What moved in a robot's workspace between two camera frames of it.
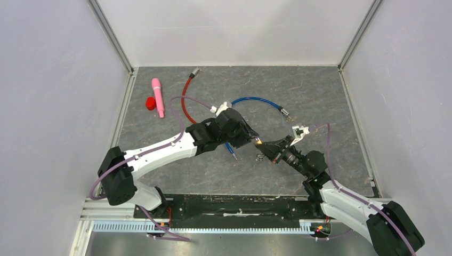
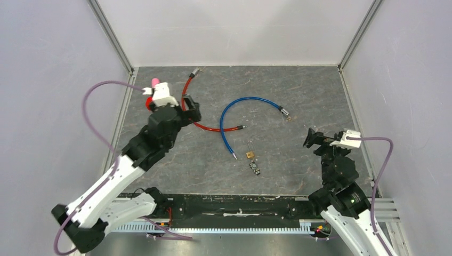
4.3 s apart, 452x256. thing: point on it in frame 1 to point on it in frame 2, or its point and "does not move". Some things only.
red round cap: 150,103 does not move
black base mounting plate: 200,207 does not move
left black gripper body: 237,138 to 190,116
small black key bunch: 260,157 to 253,166
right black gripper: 271,149 to 322,140
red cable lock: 192,76 does not move
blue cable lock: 282,111 does not move
